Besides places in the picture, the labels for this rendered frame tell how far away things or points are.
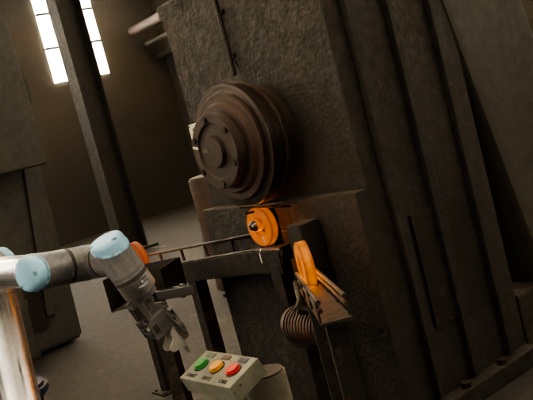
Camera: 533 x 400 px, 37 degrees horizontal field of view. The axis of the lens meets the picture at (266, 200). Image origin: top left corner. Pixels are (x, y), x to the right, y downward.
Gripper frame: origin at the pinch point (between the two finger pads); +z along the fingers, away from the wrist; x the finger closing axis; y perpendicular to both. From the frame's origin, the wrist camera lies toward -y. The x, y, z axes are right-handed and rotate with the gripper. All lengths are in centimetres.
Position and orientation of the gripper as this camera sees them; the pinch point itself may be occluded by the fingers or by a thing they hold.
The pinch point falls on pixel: (189, 346)
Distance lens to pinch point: 212.4
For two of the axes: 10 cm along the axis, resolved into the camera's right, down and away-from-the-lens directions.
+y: -6.3, 5.8, -5.2
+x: 6.0, -0.8, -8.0
